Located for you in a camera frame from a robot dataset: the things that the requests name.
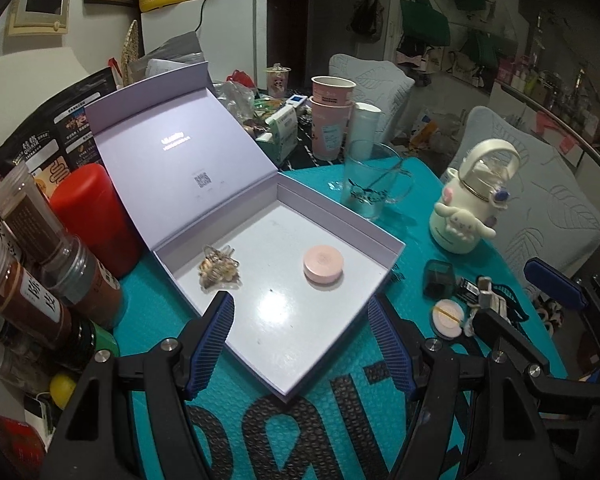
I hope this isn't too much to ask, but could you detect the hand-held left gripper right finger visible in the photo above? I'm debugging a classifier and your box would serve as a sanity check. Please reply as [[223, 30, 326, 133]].
[[367, 296, 566, 480]]

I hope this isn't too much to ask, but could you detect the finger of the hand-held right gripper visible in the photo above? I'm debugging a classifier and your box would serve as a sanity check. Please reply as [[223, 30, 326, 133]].
[[472, 307, 600, 418], [524, 257, 600, 351]]

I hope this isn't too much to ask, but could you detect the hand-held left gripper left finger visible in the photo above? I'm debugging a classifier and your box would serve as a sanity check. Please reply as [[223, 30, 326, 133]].
[[39, 291, 236, 480]]

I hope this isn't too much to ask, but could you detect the small black clip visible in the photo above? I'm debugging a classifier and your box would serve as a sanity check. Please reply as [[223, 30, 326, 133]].
[[457, 280, 482, 307]]

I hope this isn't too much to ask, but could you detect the lavender gift box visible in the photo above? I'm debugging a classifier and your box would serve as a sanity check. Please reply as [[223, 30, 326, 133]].
[[84, 61, 406, 405]]

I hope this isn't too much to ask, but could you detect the dark translucent small container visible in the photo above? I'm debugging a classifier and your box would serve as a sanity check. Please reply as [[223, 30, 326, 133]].
[[423, 259, 456, 299]]

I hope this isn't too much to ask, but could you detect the beige hair claw clip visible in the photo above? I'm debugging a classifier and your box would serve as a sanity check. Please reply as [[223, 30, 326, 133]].
[[198, 245, 242, 291]]

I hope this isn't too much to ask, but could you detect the light blue leaf cushion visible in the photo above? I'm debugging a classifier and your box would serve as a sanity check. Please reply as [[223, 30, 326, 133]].
[[450, 106, 600, 281]]

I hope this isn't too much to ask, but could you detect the pink round compact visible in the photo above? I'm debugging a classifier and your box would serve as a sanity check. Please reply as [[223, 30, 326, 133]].
[[302, 245, 345, 288]]

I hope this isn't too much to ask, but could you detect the dark bottle with green cap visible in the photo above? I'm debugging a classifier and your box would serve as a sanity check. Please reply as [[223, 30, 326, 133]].
[[70, 320, 121, 377]]

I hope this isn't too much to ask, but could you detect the white cartoon water bottle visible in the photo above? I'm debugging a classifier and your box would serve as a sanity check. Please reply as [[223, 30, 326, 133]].
[[428, 139, 521, 256]]

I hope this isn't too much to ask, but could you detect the clear glass mug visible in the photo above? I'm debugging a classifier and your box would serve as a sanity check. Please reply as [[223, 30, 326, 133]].
[[341, 140, 416, 223]]

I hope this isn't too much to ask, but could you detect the small yellow ball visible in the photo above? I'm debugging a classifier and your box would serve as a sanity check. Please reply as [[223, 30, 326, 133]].
[[50, 374, 78, 411]]

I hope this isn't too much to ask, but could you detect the red canister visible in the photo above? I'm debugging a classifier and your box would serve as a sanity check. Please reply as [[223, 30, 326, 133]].
[[48, 163, 148, 278]]

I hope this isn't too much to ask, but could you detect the metal spoon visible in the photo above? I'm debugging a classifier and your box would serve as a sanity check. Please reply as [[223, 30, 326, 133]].
[[349, 159, 407, 196]]

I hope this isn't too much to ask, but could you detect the row of assorted bottles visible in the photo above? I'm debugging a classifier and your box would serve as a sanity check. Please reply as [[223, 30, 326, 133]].
[[495, 50, 600, 142]]

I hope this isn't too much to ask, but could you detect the orange plastic bag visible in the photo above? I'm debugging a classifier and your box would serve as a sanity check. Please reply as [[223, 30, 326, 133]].
[[410, 110, 452, 147]]

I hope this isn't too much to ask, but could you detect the green white carton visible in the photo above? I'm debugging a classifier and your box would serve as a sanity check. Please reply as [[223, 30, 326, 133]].
[[267, 110, 301, 162]]

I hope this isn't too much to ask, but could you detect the red packet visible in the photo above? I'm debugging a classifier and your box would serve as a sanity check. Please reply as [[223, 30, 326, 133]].
[[0, 409, 47, 480]]

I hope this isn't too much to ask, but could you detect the pink paper cup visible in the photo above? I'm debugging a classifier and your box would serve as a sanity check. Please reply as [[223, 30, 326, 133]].
[[307, 96, 354, 161], [311, 76, 357, 107]]

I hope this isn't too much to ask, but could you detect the white cylinder bottle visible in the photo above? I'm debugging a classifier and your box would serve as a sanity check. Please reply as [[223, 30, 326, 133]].
[[349, 102, 381, 161]]

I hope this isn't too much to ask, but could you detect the clear plastic bag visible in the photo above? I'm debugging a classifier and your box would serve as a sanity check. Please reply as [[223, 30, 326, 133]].
[[214, 70, 261, 127]]

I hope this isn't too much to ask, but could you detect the chair with leaf cover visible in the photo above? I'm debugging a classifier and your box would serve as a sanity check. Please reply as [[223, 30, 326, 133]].
[[328, 53, 415, 121]]

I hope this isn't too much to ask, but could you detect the pink drink cup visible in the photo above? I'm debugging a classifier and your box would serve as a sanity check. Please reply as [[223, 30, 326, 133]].
[[265, 64, 292, 98]]

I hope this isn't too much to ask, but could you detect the black snack bag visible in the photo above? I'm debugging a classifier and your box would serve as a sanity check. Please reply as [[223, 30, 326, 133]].
[[0, 67, 118, 201]]

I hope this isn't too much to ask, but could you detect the grey plastic bag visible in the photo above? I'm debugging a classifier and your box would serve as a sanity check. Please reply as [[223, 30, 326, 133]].
[[130, 32, 206, 81]]

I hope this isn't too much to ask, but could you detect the woven fan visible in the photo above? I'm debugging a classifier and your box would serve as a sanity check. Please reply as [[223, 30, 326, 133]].
[[122, 20, 142, 86]]

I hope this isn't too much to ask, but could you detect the white fridge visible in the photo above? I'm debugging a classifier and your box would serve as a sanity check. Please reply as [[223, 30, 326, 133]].
[[140, 0, 269, 96]]

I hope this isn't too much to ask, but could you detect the black hanging bag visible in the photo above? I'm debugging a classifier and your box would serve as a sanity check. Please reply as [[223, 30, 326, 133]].
[[350, 0, 385, 43]]

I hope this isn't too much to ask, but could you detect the black power cable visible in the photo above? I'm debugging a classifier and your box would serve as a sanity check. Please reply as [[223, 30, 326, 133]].
[[194, 0, 216, 43]]

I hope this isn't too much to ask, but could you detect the wall intercom panel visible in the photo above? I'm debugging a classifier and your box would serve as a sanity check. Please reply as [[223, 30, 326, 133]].
[[7, 0, 73, 36]]

